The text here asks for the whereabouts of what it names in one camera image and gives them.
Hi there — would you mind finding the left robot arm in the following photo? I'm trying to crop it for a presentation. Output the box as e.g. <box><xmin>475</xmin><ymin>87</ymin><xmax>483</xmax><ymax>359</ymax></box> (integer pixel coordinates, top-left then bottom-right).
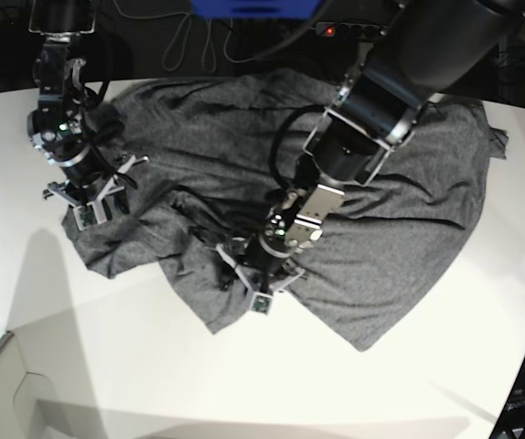
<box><xmin>216</xmin><ymin>1</ymin><xmax>523</xmax><ymax>297</ymax></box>

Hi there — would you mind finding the blue plastic bin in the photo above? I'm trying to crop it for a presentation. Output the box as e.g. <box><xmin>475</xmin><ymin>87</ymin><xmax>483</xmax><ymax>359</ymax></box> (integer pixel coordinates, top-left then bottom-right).
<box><xmin>190</xmin><ymin>0</ymin><xmax>321</xmax><ymax>19</ymax></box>

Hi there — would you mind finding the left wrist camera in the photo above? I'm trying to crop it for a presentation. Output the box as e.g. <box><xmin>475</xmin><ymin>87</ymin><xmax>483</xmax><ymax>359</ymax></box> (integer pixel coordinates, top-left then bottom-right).
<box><xmin>250</xmin><ymin>292</ymin><xmax>273</xmax><ymax>316</ymax></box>

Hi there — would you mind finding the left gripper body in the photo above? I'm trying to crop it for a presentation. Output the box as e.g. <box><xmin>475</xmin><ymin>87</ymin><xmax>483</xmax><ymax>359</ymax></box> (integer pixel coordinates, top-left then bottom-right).
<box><xmin>215</xmin><ymin>235</ymin><xmax>305</xmax><ymax>296</ymax></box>

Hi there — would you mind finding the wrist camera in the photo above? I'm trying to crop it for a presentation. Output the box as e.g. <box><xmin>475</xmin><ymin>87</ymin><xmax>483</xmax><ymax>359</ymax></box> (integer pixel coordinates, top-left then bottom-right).
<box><xmin>72</xmin><ymin>206</ymin><xmax>107</xmax><ymax>231</ymax></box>
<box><xmin>250</xmin><ymin>292</ymin><xmax>273</xmax><ymax>316</ymax></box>

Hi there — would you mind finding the black power strip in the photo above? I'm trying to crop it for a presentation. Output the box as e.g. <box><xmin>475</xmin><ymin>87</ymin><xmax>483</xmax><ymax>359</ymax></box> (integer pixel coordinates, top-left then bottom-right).
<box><xmin>312</xmin><ymin>21</ymin><xmax>387</xmax><ymax>42</ymax></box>

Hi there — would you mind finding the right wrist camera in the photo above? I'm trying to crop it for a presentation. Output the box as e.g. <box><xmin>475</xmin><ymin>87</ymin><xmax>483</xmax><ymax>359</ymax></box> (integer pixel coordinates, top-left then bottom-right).
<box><xmin>72</xmin><ymin>206</ymin><xmax>107</xmax><ymax>231</ymax></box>

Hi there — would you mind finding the grey long-sleeve t-shirt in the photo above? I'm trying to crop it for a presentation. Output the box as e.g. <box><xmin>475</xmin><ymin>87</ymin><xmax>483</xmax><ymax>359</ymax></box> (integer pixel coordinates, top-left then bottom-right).
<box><xmin>62</xmin><ymin>70</ymin><xmax>508</xmax><ymax>351</ymax></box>

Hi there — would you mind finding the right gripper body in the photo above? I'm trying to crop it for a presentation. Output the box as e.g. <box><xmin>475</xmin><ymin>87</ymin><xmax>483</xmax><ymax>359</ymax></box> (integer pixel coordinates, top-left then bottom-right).
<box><xmin>42</xmin><ymin>146</ymin><xmax>149</xmax><ymax>210</ymax></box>

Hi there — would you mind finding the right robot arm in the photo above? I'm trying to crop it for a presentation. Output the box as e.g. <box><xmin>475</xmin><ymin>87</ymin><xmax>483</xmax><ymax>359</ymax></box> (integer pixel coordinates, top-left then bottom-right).
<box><xmin>27</xmin><ymin>1</ymin><xmax>138</xmax><ymax>214</ymax></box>

